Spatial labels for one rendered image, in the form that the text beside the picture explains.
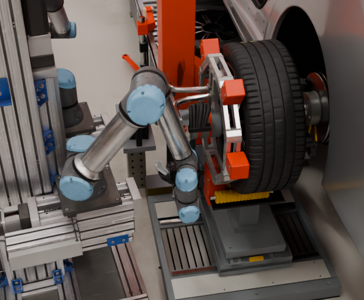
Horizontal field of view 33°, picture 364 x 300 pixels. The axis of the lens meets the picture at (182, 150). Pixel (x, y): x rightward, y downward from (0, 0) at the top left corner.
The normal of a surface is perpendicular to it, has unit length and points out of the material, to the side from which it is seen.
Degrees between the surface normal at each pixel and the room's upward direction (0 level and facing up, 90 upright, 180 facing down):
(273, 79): 29
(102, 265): 0
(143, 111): 84
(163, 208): 0
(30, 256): 90
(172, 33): 90
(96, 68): 0
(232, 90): 35
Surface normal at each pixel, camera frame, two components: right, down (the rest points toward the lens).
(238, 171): 0.18, 0.60
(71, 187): -0.10, 0.69
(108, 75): 0.00, -0.79
